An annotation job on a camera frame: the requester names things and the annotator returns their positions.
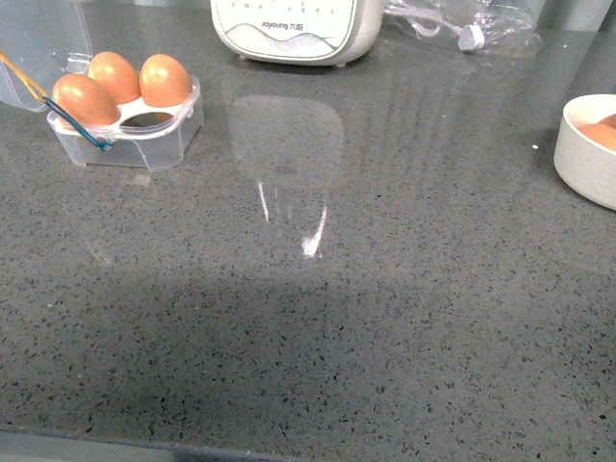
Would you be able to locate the yellow rubber band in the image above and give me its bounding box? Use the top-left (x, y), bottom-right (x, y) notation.
top-left (0, 52), bottom-right (48, 102)

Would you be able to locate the white round bowl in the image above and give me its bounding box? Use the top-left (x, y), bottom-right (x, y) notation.
top-left (553, 94), bottom-right (615, 210)

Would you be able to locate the blue rubber band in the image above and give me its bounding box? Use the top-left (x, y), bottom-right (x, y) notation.
top-left (42, 96), bottom-right (115, 151)

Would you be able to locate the brown egg back left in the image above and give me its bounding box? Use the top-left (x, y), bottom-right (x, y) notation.
top-left (87, 51), bottom-right (141, 105)

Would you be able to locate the white power cable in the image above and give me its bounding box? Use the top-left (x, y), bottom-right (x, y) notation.
top-left (387, 3), bottom-right (484, 52)

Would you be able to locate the clear plastic bag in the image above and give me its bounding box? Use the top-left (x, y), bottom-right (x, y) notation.
top-left (384, 0), bottom-right (542, 58)

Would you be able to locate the white Joyoung soymilk maker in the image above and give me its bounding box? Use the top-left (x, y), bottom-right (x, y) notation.
top-left (210, 0), bottom-right (385, 67)

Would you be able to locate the brown egg in bowl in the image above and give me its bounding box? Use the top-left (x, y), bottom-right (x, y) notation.
top-left (600, 114), bottom-right (616, 128)
top-left (578, 123), bottom-right (616, 151)

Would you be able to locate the brown egg back right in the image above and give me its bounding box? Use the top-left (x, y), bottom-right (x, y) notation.
top-left (140, 54), bottom-right (193, 108)

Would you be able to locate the brown egg front left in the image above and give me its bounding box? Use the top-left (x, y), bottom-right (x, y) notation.
top-left (52, 74), bottom-right (120, 126)

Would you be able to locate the clear plastic egg box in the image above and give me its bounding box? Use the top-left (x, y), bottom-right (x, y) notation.
top-left (1, 1), bottom-right (204, 171)

